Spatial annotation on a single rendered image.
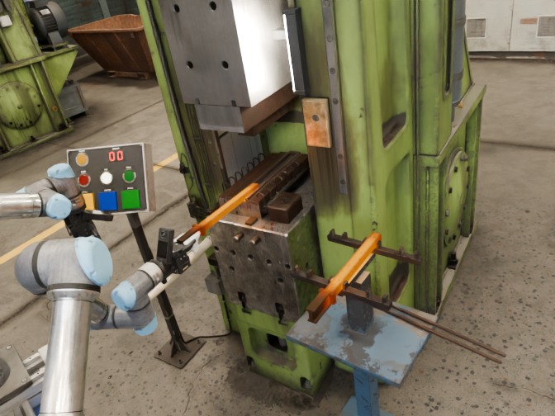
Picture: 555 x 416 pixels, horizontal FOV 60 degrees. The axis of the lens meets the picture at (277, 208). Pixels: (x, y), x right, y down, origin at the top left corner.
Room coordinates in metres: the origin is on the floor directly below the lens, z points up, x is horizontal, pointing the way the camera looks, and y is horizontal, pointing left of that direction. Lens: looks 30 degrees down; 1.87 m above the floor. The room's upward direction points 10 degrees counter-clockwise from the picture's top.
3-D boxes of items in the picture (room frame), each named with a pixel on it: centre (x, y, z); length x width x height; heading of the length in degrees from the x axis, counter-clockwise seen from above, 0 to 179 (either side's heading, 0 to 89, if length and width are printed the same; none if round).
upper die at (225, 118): (1.80, 0.02, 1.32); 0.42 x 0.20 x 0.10; 144
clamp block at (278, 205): (1.57, -0.03, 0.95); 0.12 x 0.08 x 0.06; 144
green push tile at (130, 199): (1.75, 0.58, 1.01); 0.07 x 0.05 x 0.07; 79
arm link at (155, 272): (1.21, 0.42, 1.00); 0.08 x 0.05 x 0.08; 54
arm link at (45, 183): (1.43, 0.76, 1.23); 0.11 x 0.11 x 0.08; 43
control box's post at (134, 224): (1.89, 0.64, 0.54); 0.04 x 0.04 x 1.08; 54
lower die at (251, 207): (1.80, 0.02, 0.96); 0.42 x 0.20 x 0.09; 144
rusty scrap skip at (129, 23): (8.60, 1.92, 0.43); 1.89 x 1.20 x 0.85; 50
